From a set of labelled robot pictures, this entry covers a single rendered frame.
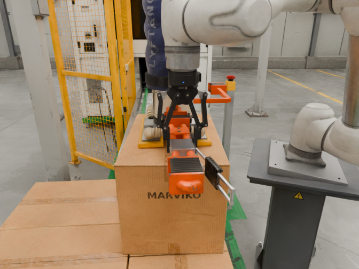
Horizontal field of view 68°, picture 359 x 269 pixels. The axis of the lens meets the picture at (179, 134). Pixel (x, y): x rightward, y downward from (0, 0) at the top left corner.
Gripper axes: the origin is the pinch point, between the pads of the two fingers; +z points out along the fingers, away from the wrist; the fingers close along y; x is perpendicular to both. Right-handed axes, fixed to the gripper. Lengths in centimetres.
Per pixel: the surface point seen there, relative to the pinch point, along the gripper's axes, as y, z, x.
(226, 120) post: -46, 39, -134
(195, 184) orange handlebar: -1.2, -0.3, 23.8
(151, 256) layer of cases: 11, 53, -10
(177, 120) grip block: 0.6, -2.1, -12.5
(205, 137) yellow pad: -11.7, 10.4, -28.2
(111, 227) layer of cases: 30, 53, -28
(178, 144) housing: 1.4, -1.4, 5.8
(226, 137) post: -47, 54, -134
